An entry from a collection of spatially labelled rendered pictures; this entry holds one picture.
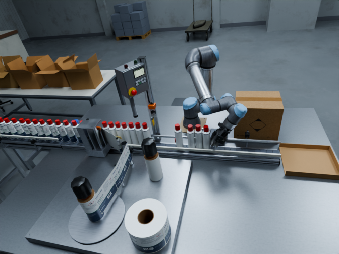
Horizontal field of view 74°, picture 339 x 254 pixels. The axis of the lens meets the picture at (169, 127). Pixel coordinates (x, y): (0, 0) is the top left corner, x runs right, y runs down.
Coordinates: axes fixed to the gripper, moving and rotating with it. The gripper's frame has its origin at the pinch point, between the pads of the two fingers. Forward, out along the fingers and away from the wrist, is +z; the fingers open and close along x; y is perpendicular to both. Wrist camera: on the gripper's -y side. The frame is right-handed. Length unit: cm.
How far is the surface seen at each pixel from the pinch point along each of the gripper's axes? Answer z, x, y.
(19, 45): 327, -499, -427
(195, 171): 14.0, -3.3, 16.8
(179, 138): 6.3, -21.8, 2.5
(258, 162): -7.6, 29.7, 5.8
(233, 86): 74, 57, -267
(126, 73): -20, -69, -1
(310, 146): -24, 59, -12
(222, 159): 3.3, 10.0, 5.9
